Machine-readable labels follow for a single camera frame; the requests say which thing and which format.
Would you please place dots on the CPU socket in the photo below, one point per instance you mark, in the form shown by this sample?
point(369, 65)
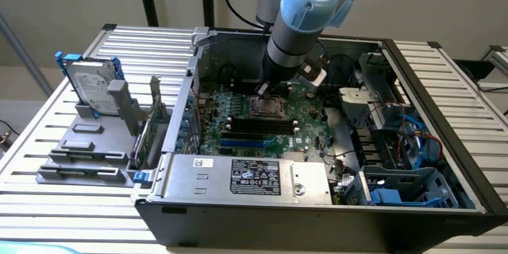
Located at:
point(253, 109)

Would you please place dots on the black box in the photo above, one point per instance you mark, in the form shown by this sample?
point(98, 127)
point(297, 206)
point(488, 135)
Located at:
point(473, 69)

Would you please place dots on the grey disk bay blue caddy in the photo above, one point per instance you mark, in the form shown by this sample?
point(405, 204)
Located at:
point(412, 188)

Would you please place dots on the silver power supply unit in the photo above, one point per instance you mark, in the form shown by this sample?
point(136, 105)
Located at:
point(213, 182)

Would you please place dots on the green motherboard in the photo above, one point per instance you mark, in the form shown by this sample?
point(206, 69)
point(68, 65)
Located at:
point(305, 129)

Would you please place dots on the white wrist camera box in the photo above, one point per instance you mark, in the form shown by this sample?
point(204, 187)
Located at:
point(313, 73)

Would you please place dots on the silver drive cage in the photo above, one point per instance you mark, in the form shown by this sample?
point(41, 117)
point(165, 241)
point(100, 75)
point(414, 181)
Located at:
point(368, 93)

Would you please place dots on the blue case latch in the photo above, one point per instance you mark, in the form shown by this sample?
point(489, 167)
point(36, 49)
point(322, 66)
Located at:
point(142, 176)

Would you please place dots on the aluminium frame table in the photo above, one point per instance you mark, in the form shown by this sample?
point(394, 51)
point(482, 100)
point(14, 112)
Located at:
point(493, 57)

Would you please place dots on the black RAM slot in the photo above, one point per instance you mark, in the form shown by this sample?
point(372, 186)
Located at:
point(261, 125)
point(260, 132)
point(261, 121)
point(261, 128)

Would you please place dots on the silver CPU chip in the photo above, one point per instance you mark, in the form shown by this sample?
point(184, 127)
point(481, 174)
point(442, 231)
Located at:
point(272, 104)

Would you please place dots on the grey parts rack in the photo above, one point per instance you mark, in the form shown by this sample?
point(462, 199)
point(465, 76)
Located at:
point(82, 159)

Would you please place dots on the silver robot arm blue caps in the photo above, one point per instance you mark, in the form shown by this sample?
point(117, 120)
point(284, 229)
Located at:
point(306, 4)

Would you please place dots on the hard disk in blue bracket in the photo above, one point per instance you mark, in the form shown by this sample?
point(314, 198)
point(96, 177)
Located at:
point(93, 87)

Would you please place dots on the small silver heatsink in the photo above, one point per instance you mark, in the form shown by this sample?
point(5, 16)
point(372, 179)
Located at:
point(294, 156)

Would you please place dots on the green graphics card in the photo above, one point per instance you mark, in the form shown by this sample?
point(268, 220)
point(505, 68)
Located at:
point(148, 135)

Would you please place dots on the black open PC case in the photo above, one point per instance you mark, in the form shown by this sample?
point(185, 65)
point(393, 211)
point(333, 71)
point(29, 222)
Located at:
point(277, 224)

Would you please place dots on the blue expansion slot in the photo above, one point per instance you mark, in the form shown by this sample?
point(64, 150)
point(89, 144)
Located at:
point(241, 143)

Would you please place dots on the black expansion slot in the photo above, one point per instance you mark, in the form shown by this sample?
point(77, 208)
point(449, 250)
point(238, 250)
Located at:
point(240, 136)

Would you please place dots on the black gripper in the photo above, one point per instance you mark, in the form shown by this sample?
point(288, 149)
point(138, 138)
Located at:
point(277, 72)

